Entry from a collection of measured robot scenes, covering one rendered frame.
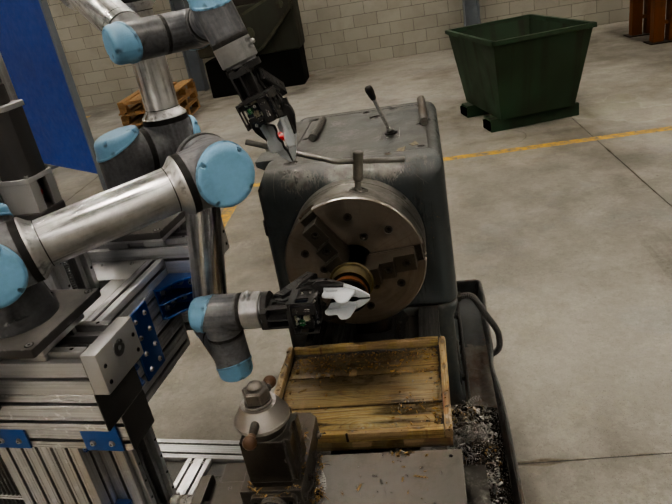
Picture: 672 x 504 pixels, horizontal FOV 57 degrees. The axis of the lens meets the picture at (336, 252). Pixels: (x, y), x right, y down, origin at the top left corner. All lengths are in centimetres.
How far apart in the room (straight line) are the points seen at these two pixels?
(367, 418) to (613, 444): 140
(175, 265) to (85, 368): 50
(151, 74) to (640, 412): 205
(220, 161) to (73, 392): 52
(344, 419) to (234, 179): 51
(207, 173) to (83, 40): 1146
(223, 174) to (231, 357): 39
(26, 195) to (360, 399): 83
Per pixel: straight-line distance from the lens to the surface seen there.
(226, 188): 114
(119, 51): 126
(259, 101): 121
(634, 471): 242
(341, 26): 1137
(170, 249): 165
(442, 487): 99
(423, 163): 146
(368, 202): 131
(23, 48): 679
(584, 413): 261
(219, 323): 127
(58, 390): 133
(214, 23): 122
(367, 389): 132
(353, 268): 127
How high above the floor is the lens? 169
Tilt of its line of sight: 25 degrees down
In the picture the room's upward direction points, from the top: 10 degrees counter-clockwise
